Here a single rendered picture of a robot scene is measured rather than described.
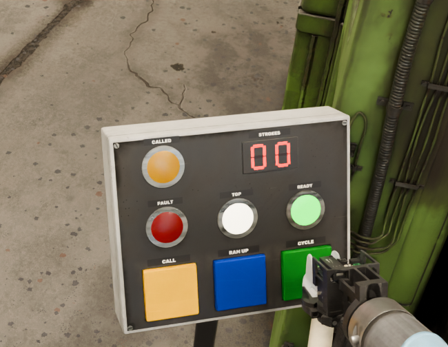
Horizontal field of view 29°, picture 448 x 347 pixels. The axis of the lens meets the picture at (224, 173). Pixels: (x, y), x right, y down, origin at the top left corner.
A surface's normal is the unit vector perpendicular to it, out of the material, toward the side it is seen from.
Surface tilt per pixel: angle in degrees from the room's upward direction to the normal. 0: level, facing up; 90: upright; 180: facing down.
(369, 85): 90
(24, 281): 0
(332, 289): 60
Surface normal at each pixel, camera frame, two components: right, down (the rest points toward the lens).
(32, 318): 0.10, -0.71
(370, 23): -0.18, 0.67
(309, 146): 0.26, 0.25
